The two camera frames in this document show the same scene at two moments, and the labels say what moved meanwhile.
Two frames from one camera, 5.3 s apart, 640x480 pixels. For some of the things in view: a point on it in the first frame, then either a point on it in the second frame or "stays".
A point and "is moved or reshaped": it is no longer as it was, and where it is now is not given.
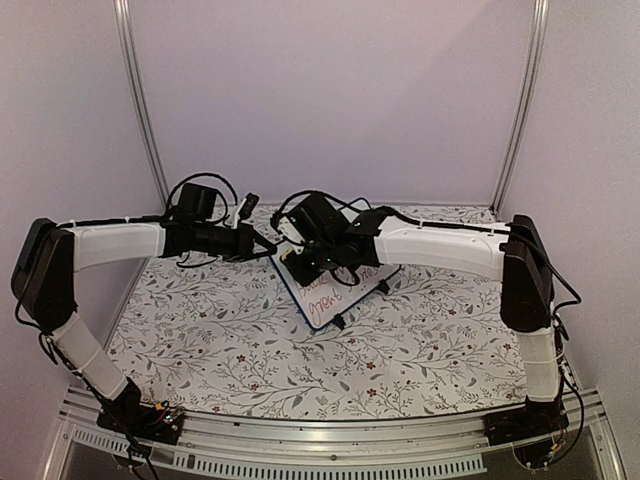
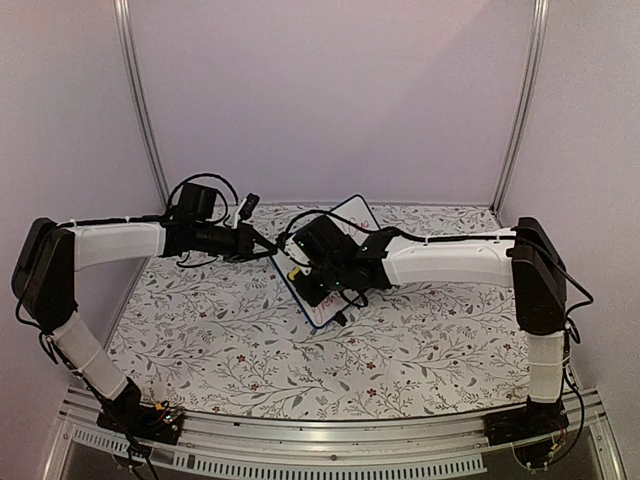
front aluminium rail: x=228 y=447 stays
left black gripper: x=245 y=244 stays
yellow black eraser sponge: x=282 y=256 is moved or reshaped
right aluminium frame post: x=541 y=22 stays
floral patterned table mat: x=224 y=333 stays
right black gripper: x=302 y=275 -> x=309 y=296
